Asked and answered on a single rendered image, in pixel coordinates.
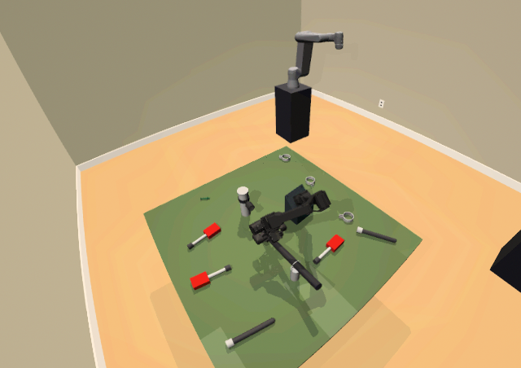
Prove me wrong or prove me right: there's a red block with grey handle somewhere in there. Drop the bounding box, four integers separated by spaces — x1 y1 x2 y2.
190 265 232 290
187 223 221 250
313 234 344 265

